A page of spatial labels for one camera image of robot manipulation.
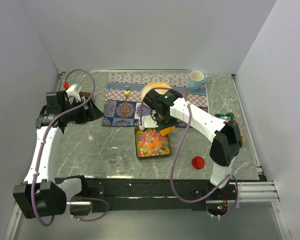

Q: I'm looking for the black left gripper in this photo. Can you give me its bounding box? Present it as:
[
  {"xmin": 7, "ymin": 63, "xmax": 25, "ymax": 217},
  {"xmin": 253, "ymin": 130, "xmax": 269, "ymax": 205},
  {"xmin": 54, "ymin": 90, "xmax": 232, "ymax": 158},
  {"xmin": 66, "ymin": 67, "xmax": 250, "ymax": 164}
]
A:
[{"xmin": 62, "ymin": 95, "xmax": 104, "ymax": 124}]

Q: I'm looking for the yellow plastic scoop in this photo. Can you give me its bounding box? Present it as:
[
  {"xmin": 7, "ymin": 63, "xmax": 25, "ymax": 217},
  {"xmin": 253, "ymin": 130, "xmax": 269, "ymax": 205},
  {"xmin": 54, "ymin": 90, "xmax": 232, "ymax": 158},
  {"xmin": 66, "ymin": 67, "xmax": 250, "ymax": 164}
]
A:
[{"xmin": 156, "ymin": 125, "xmax": 176, "ymax": 136}]

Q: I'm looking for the square tin of translucent candies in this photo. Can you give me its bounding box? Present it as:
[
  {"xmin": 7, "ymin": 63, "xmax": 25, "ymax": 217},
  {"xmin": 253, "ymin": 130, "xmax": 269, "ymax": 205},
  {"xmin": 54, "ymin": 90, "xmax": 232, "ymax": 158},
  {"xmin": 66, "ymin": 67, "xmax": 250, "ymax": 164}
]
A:
[{"xmin": 134, "ymin": 127, "xmax": 171, "ymax": 161}]

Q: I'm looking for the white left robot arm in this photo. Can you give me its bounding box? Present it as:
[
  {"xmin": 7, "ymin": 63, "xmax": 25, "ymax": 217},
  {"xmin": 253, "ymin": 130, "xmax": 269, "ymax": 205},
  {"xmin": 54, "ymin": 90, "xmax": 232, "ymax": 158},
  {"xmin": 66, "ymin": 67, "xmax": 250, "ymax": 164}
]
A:
[{"xmin": 13, "ymin": 90, "xmax": 104, "ymax": 227}]

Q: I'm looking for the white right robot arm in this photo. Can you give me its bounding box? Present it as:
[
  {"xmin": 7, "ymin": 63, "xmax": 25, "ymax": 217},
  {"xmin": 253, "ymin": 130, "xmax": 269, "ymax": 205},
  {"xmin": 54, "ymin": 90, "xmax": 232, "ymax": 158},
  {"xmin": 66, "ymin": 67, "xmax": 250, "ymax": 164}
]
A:
[{"xmin": 139, "ymin": 87, "xmax": 243, "ymax": 200}]

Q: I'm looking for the brown box of wrapped candies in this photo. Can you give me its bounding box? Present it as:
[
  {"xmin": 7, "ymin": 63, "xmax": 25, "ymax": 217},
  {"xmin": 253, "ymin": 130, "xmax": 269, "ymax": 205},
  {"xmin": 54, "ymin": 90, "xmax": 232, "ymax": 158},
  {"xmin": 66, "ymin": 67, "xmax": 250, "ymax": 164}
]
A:
[{"xmin": 79, "ymin": 91, "xmax": 93, "ymax": 102}]

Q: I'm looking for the gold tin of opaque candies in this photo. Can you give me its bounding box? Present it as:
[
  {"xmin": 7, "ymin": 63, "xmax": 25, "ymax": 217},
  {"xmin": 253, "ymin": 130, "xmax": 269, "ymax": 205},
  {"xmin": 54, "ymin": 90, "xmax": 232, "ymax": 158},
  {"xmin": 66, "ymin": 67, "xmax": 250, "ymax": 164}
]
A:
[{"xmin": 214, "ymin": 112, "xmax": 246, "ymax": 144}]

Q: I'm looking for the patterned placemat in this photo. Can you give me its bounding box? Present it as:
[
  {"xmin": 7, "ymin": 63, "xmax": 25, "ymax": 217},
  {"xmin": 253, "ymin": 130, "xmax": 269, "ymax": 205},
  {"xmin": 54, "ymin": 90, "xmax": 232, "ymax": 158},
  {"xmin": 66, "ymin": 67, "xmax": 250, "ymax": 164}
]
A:
[{"xmin": 102, "ymin": 73, "xmax": 209, "ymax": 127}]

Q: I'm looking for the cream and orange plate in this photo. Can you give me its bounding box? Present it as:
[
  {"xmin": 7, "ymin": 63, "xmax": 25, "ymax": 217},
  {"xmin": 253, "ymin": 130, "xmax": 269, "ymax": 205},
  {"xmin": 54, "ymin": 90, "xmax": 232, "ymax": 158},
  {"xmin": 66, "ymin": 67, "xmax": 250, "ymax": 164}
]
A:
[{"xmin": 140, "ymin": 82, "xmax": 172, "ymax": 100}]

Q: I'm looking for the gold knife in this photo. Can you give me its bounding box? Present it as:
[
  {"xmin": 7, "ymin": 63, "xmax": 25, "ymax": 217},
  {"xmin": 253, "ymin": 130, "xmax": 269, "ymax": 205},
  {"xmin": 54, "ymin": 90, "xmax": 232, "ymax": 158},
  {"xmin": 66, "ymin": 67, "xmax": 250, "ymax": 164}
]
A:
[{"xmin": 184, "ymin": 88, "xmax": 189, "ymax": 99}]

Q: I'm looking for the gold fork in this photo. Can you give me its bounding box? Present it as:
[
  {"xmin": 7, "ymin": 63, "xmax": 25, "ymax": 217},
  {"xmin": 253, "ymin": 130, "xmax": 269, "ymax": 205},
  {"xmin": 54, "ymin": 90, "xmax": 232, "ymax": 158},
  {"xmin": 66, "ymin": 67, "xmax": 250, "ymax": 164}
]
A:
[{"xmin": 122, "ymin": 85, "xmax": 130, "ymax": 117}]

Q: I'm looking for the clear glass jar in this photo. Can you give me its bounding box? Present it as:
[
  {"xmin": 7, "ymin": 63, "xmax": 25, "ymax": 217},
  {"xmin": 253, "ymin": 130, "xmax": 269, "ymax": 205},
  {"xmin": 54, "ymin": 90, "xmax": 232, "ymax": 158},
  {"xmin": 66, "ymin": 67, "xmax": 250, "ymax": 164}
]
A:
[{"xmin": 107, "ymin": 146, "xmax": 125, "ymax": 174}]

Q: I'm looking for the light blue mug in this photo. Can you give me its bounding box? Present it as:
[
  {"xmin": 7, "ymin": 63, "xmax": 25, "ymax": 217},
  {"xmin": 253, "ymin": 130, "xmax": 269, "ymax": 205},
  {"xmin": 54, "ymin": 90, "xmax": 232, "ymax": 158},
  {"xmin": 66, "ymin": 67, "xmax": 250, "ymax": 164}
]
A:
[{"xmin": 188, "ymin": 70, "xmax": 210, "ymax": 91}]

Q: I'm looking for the red jar lid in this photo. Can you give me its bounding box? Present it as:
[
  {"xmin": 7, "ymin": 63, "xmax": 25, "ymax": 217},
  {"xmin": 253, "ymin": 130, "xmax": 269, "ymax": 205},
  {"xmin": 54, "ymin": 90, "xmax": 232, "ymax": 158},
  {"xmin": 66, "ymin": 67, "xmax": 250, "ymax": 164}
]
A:
[{"xmin": 191, "ymin": 156, "xmax": 205, "ymax": 170}]

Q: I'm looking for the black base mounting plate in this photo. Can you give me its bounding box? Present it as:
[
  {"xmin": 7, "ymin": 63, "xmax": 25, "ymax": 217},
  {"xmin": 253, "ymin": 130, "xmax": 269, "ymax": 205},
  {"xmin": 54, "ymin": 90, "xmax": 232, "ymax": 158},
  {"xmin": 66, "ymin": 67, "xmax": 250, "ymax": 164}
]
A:
[{"xmin": 54, "ymin": 174, "xmax": 239, "ymax": 214}]

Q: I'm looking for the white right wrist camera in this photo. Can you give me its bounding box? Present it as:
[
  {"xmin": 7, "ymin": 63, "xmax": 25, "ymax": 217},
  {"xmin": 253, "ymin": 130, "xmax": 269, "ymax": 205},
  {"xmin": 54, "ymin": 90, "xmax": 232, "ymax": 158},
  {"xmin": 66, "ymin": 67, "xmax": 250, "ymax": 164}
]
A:
[{"xmin": 139, "ymin": 115, "xmax": 158, "ymax": 131}]

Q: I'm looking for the aluminium frame rail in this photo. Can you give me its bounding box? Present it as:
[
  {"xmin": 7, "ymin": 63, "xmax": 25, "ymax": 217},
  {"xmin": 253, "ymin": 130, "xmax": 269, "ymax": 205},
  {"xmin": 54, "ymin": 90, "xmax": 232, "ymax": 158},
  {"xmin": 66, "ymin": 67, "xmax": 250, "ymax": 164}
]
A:
[{"xmin": 238, "ymin": 181, "xmax": 280, "ymax": 203}]

